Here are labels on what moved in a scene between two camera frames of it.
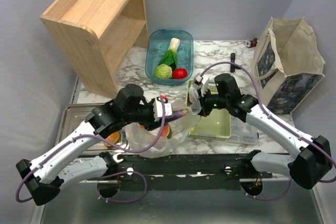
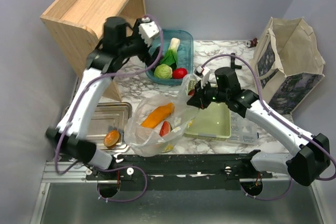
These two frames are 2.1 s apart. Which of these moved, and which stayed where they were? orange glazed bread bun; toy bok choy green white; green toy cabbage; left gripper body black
Moved: left gripper body black
Stayed: orange glazed bread bun; green toy cabbage; toy bok choy green white
